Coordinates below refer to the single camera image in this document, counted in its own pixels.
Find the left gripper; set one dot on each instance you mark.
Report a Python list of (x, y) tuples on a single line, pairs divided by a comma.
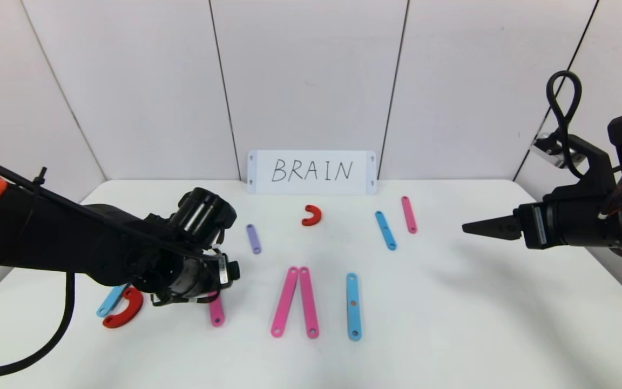
[(224, 272)]

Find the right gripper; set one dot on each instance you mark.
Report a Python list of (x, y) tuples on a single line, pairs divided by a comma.
[(538, 225)]

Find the short purple bar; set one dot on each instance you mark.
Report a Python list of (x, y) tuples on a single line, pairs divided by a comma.
[(254, 239)]

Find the long pink bar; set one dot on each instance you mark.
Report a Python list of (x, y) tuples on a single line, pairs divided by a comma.
[(309, 302), (285, 301), (408, 215), (216, 314)]

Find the red arc piece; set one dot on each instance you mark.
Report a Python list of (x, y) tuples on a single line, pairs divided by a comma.
[(317, 214), (127, 314)]

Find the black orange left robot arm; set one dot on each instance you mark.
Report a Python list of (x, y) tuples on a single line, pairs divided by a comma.
[(62, 237)]

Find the white BRAIN sign card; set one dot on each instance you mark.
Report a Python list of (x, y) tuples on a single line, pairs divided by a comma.
[(311, 186)]

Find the blue three-hole bar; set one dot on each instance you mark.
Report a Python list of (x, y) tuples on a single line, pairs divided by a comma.
[(353, 306), (108, 302), (385, 230)]

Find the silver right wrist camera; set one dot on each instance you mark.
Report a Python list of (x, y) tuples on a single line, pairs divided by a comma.
[(548, 148)]

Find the black right camera bracket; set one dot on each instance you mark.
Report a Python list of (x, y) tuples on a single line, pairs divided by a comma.
[(592, 167)]

